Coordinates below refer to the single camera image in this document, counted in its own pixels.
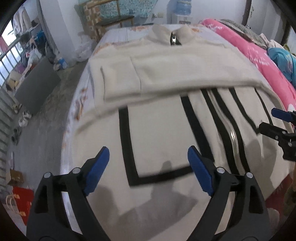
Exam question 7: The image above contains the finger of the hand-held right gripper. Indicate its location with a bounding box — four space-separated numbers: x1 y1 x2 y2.
258 122 289 141
271 108 296 122

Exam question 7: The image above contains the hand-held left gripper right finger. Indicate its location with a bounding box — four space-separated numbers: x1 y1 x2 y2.
187 146 271 241

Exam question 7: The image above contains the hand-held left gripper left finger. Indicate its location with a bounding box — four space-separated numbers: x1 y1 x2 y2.
26 146 110 241

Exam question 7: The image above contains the cream zip jacket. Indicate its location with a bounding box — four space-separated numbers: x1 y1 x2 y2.
61 24 296 234

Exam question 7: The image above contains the person's green fuzzy clothing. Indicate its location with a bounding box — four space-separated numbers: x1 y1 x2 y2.
276 178 296 223

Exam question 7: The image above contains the pink floral blanket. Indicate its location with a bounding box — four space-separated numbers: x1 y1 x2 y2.
200 19 296 112

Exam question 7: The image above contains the cardboard box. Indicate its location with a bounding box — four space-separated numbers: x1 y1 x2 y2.
7 169 25 186

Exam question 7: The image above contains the red paper bag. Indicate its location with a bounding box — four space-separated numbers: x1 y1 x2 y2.
6 186 35 225

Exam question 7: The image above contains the pair of dark shoes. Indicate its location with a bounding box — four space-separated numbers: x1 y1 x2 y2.
11 127 22 146

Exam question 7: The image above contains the pair of white shoes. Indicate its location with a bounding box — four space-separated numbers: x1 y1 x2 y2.
18 111 33 127

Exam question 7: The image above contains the grey patterned blanket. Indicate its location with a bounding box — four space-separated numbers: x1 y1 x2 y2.
220 19 269 47

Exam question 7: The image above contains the grey flat board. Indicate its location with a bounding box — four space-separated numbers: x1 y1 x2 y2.
14 57 61 115

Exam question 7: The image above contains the blue and white packet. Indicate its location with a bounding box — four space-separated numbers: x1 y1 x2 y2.
54 58 69 70

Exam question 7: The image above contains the white plastic bag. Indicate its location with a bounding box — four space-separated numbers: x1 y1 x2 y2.
73 41 95 62

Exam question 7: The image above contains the cream jacket with black stripes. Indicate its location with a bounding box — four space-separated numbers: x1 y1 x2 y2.
59 23 232 176

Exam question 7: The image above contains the metal railing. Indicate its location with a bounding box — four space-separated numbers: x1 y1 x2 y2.
0 35 30 153

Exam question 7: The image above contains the white water dispenser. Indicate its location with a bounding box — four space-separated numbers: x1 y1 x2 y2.
172 14 193 24

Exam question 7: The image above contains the blue water jug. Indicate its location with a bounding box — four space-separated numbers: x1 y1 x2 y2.
173 0 193 15

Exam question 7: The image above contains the teal floral cloth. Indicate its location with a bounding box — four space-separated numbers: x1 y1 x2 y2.
99 0 158 18

